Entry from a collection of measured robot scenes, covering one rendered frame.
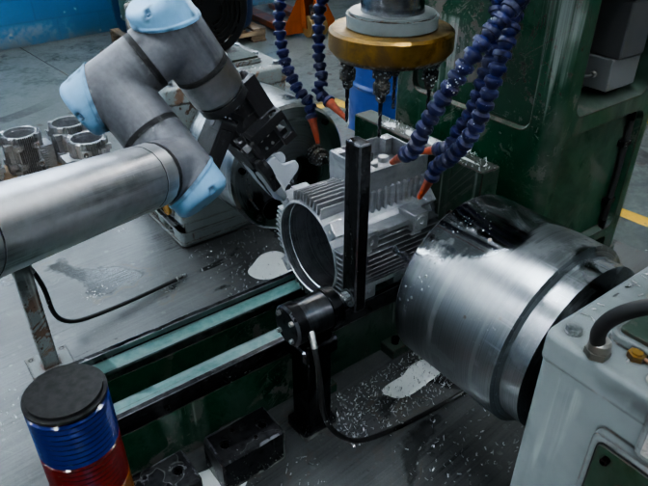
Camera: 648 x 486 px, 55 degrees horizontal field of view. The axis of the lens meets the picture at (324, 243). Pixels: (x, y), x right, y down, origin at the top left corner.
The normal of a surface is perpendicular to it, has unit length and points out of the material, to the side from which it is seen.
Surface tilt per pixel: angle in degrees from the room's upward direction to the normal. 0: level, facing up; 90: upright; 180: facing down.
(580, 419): 90
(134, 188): 77
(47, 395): 0
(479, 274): 43
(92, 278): 0
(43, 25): 90
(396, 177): 90
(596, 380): 90
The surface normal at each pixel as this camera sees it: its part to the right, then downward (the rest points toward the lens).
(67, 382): 0.00, -0.84
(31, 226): 0.90, -0.11
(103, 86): 0.04, 0.04
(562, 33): -0.80, 0.32
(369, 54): -0.36, 0.50
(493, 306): -0.65, -0.23
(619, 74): 0.60, 0.43
